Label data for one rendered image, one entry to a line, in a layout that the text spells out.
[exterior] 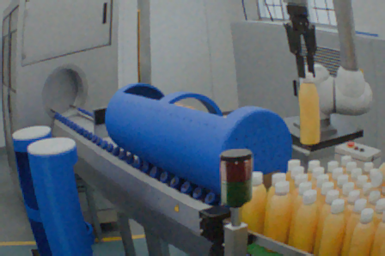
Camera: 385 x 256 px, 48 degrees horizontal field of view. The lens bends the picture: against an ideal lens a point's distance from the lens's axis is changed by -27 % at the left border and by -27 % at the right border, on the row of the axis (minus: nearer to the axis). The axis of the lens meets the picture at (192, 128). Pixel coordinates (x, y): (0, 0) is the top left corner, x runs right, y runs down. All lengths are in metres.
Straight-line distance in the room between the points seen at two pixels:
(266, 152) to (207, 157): 0.18
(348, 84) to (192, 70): 5.18
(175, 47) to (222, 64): 0.67
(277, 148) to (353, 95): 0.56
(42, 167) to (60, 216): 0.23
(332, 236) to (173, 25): 5.99
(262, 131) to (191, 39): 5.48
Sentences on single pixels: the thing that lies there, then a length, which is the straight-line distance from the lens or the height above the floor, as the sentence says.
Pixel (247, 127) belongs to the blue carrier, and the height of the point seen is 1.19.
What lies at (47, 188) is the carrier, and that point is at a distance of 2.22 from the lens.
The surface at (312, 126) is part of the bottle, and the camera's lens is 1.54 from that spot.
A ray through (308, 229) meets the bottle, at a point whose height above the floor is 1.01.
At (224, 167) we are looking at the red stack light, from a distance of 1.07.
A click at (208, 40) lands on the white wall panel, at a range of 7.18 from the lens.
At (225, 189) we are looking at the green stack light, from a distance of 1.08.
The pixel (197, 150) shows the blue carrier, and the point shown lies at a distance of 1.67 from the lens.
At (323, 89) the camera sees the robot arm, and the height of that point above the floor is 1.22.
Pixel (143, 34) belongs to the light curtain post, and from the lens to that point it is 3.00.
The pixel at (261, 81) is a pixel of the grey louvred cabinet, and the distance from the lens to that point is 4.45.
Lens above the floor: 1.54
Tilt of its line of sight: 12 degrees down
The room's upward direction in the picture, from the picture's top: 4 degrees counter-clockwise
